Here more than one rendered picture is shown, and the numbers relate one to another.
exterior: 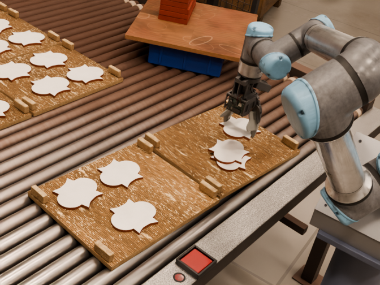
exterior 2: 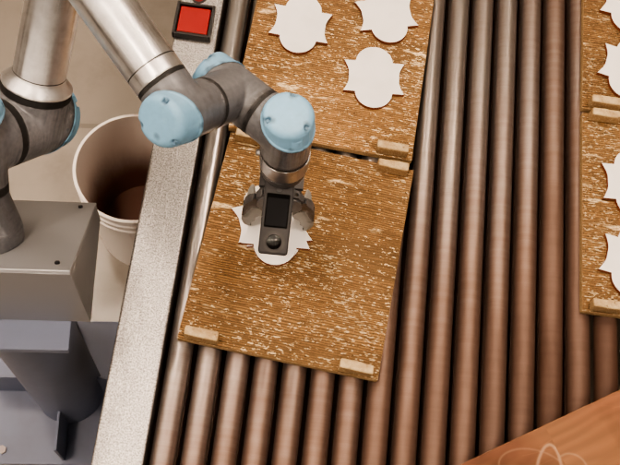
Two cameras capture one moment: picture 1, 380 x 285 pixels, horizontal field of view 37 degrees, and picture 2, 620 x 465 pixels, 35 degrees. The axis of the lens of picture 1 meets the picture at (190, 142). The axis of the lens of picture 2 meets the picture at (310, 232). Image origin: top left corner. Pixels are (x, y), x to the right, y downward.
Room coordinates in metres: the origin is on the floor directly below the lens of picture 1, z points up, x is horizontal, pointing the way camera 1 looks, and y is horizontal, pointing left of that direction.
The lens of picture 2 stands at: (2.06, -0.50, 2.56)
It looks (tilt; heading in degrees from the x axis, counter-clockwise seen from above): 67 degrees down; 142
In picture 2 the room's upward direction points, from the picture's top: 11 degrees clockwise
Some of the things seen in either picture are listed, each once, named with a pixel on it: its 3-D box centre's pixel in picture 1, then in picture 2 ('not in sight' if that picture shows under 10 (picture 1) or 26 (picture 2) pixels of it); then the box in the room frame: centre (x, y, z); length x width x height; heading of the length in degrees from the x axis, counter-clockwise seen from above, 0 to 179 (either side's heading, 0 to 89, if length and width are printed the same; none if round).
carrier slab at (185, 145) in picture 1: (222, 146); (300, 251); (1.54, -0.11, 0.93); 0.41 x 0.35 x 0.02; 141
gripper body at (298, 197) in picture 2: (244, 92); (281, 176); (1.49, -0.13, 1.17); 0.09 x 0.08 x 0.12; 148
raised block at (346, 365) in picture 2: not in sight; (355, 367); (1.77, -0.13, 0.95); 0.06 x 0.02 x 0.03; 51
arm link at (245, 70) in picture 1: (251, 68); (282, 157); (1.49, -0.14, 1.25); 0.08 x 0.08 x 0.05
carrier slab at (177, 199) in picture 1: (126, 197); (336, 54); (1.20, 0.15, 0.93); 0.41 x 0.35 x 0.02; 143
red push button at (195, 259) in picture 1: (195, 262); (194, 21); (1.01, -0.07, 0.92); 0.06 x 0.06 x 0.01; 56
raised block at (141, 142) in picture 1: (145, 145); (392, 149); (1.44, 0.14, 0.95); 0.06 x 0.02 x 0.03; 53
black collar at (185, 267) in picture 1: (196, 261); (194, 21); (1.01, -0.07, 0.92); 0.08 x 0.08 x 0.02; 56
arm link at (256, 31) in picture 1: (257, 43); (285, 130); (1.49, -0.14, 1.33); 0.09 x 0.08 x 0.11; 23
